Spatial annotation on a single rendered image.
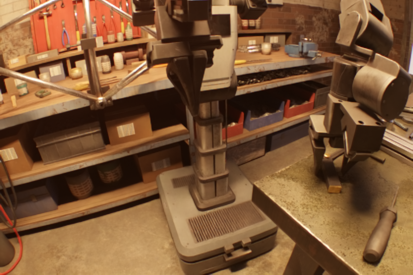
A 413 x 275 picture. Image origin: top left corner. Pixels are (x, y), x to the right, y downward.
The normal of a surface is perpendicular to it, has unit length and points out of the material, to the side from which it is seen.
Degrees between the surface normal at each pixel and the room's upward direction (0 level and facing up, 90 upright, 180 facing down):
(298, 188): 0
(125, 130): 90
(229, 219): 0
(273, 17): 90
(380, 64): 68
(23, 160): 91
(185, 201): 0
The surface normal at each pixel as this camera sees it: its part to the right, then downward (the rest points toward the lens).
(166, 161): 0.47, 0.36
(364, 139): -0.24, 0.42
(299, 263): -0.88, 0.23
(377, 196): -0.04, -0.90
